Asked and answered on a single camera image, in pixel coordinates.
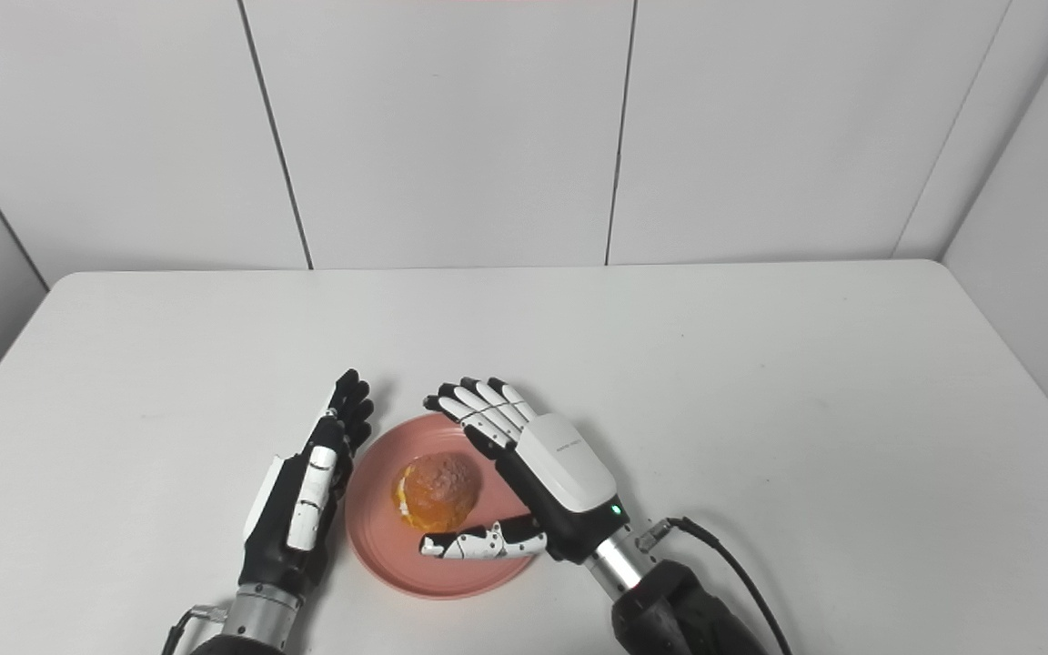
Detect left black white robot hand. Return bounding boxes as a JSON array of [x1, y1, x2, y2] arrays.
[[237, 368, 376, 601]]

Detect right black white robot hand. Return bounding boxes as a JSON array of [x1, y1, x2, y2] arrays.
[[418, 377, 633, 565]]

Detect pink round plate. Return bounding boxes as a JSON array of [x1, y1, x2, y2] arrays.
[[344, 413, 539, 601]]

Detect golden cream puff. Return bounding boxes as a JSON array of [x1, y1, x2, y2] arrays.
[[391, 452, 482, 534]]

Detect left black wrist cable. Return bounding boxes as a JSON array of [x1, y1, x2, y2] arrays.
[[161, 603, 230, 655]]

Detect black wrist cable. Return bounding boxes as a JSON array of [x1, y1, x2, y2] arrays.
[[635, 516, 794, 655], [161, 603, 230, 655]]

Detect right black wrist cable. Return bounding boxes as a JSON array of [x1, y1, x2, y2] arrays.
[[635, 516, 794, 655]]

